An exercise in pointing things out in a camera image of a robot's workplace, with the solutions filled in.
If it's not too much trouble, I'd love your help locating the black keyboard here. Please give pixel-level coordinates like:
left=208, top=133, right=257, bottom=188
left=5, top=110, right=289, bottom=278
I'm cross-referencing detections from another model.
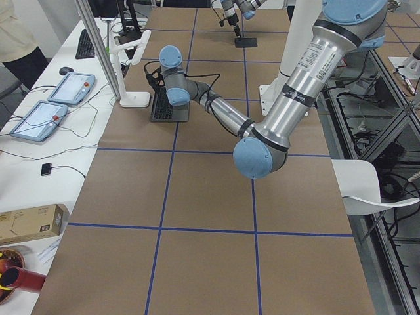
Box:
left=75, top=29, right=95, bottom=60

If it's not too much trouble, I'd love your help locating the small black puck device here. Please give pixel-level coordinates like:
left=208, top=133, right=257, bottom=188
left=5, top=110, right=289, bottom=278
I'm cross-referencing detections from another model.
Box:
left=41, top=163, right=53, bottom=176

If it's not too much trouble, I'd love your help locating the cardboard box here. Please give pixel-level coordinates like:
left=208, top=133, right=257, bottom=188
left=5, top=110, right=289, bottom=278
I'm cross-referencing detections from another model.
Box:
left=1, top=204, right=68, bottom=246

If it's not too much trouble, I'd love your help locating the aluminium frame post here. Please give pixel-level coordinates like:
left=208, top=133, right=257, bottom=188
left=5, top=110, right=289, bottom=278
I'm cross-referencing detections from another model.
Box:
left=75, top=0, right=121, bottom=100

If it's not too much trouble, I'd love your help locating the grey laptop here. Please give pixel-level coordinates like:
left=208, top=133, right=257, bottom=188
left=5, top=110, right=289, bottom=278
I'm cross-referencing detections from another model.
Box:
left=150, top=87, right=190, bottom=123

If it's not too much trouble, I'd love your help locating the woven fruit basket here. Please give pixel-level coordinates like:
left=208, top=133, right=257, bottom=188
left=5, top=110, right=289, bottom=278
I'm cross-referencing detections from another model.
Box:
left=1, top=248, right=27, bottom=304

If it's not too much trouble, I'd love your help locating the white desk lamp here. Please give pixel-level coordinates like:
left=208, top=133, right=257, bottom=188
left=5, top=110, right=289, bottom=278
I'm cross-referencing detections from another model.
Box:
left=109, top=30, right=151, bottom=108

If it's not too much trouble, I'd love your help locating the teach pendant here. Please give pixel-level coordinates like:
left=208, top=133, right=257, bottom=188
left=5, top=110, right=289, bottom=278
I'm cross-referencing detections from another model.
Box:
left=10, top=101, right=68, bottom=142
left=47, top=72, right=96, bottom=106

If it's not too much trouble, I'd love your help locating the red cylinder bottle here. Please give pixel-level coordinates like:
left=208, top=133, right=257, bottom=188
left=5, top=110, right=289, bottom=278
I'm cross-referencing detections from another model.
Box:
left=1, top=266, right=46, bottom=293

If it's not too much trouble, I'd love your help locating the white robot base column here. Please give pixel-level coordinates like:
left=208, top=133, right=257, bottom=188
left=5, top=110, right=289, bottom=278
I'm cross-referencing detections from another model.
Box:
left=259, top=0, right=322, bottom=116

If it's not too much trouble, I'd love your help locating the person in beige top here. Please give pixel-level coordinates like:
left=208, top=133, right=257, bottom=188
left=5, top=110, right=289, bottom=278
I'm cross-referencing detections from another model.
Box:
left=1, top=1, right=49, bottom=90

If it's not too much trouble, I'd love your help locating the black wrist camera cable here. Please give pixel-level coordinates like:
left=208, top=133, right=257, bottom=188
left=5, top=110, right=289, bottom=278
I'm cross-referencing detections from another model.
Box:
left=143, top=59, right=221, bottom=99

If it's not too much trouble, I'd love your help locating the lower teach pendant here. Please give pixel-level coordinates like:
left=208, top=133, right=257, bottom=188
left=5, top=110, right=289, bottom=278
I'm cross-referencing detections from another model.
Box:
left=10, top=101, right=68, bottom=142

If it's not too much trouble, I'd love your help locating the black computer mouse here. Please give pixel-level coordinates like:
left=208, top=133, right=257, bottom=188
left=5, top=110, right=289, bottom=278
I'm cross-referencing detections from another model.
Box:
left=59, top=66, right=74, bottom=75

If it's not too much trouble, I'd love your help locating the upper teach pendant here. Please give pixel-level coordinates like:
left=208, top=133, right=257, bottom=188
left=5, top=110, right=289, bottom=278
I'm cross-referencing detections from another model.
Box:
left=47, top=72, right=96, bottom=106

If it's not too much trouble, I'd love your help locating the white chair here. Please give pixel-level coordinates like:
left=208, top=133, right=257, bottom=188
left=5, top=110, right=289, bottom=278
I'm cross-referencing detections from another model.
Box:
left=330, top=159, right=420, bottom=245

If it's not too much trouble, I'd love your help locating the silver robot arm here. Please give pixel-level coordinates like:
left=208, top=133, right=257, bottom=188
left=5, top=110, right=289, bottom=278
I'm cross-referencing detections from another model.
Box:
left=219, top=0, right=266, bottom=38
left=159, top=1, right=388, bottom=179

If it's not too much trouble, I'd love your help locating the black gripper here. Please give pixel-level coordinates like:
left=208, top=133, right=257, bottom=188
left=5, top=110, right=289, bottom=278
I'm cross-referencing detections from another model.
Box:
left=146, top=66, right=164, bottom=88
left=219, top=13, right=242, bottom=37

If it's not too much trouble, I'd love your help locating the black mouse pad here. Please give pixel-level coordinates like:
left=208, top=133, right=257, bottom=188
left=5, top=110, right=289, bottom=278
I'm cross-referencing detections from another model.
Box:
left=234, top=37, right=258, bottom=48

